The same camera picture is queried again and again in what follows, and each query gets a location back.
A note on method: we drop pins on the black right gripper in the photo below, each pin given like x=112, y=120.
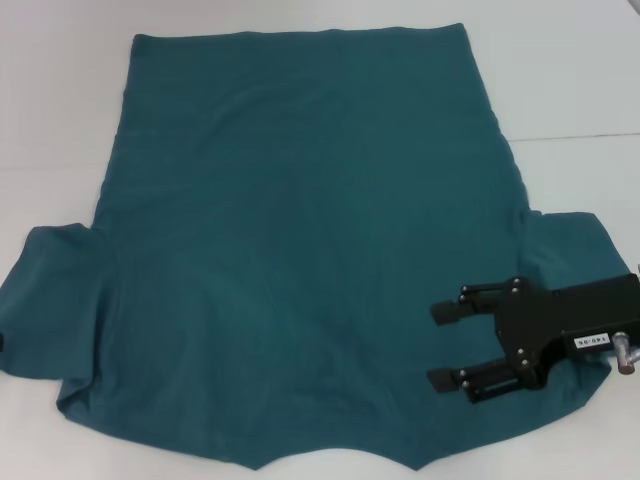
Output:
x=540, y=320

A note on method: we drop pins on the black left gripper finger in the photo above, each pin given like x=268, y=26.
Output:
x=2, y=342

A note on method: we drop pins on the teal blue shirt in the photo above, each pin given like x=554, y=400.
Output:
x=300, y=200

